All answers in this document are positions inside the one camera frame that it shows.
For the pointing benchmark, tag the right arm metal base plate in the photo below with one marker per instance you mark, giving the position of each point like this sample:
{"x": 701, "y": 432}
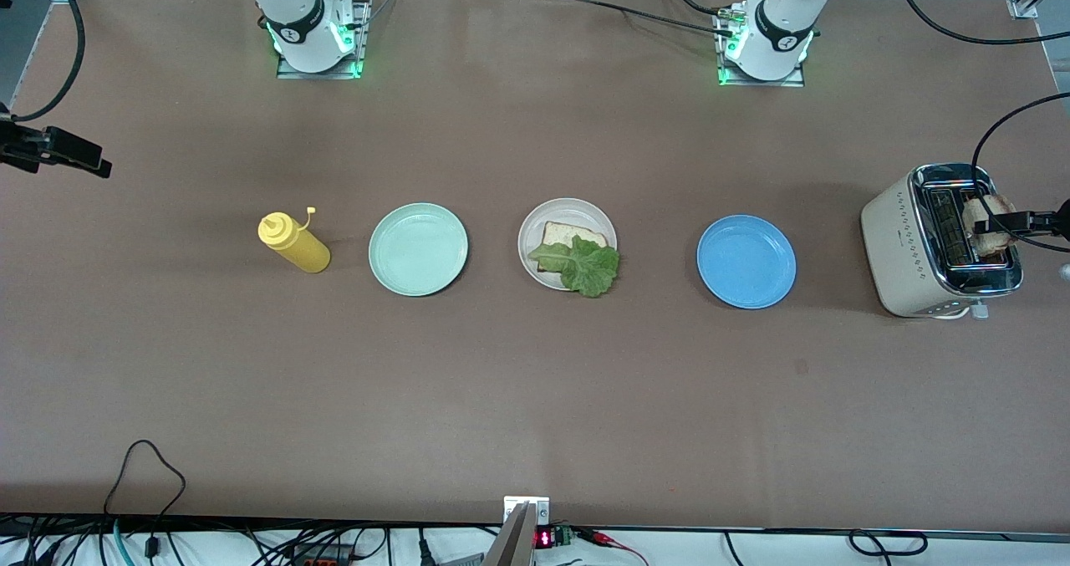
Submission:
{"x": 364, "y": 39}

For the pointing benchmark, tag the blue plate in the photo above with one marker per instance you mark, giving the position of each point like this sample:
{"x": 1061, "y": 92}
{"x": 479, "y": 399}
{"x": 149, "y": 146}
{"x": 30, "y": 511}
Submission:
{"x": 746, "y": 262}

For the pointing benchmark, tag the red digit display module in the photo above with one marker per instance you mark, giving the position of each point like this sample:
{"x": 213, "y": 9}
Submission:
{"x": 545, "y": 538}

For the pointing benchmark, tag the beige chrome toaster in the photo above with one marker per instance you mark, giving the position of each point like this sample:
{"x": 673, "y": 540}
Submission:
{"x": 899, "y": 257}

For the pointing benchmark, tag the green lettuce leaf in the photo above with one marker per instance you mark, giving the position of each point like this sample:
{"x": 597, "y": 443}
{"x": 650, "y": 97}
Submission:
{"x": 585, "y": 267}

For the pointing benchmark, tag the brown bread slice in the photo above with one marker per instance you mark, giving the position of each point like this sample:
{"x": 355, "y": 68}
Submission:
{"x": 991, "y": 244}
{"x": 564, "y": 233}

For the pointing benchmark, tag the silver mounting bracket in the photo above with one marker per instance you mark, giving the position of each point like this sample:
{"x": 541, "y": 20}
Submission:
{"x": 539, "y": 507}

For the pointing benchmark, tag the red clip lead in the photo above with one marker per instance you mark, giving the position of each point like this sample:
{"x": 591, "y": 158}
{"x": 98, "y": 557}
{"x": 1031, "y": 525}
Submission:
{"x": 606, "y": 539}

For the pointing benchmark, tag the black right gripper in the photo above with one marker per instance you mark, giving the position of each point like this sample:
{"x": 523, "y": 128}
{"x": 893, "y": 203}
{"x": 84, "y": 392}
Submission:
{"x": 23, "y": 147}

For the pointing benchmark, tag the beige plate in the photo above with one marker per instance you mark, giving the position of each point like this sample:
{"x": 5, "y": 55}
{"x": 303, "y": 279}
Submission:
{"x": 568, "y": 210}

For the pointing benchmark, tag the yellow mustard squeeze bottle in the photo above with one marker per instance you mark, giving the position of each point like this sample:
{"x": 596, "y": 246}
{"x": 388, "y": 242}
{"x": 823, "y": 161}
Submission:
{"x": 297, "y": 246}

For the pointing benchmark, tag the grey camera pole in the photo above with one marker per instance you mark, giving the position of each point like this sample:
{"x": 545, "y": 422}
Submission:
{"x": 514, "y": 541}

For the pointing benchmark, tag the green plate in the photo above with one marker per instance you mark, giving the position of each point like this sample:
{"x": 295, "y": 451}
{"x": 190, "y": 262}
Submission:
{"x": 418, "y": 250}

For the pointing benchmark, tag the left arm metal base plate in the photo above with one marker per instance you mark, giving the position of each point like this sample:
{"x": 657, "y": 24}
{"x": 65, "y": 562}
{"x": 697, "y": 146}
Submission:
{"x": 794, "y": 82}

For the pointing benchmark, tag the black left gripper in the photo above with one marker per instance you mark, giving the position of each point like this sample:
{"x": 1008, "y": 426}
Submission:
{"x": 1039, "y": 219}

